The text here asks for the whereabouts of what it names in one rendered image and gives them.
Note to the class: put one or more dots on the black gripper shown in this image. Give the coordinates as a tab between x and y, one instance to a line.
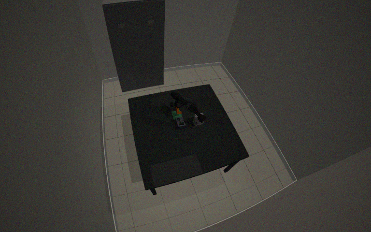
173	104

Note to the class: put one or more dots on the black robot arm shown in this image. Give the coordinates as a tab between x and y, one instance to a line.
192	107

